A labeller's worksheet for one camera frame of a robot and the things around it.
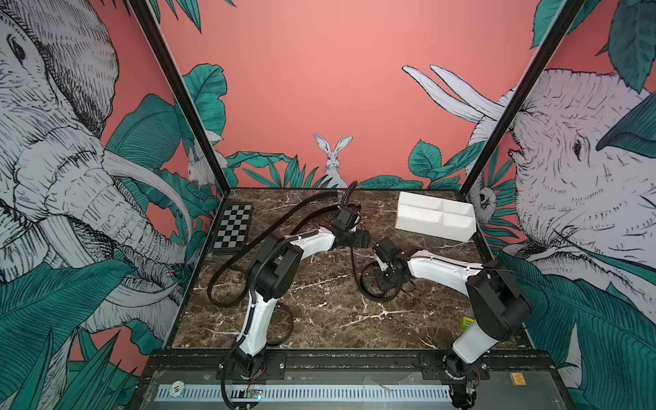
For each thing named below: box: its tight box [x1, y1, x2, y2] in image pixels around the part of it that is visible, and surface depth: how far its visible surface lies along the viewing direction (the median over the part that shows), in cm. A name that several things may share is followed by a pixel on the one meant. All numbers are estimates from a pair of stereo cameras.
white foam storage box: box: [394, 191, 477, 243], surface depth 110 cm
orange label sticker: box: [509, 372, 527, 387], surface depth 73 cm
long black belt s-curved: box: [350, 246, 401, 302], surface depth 90 cm
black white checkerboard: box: [210, 203, 254, 256], surface depth 103 cm
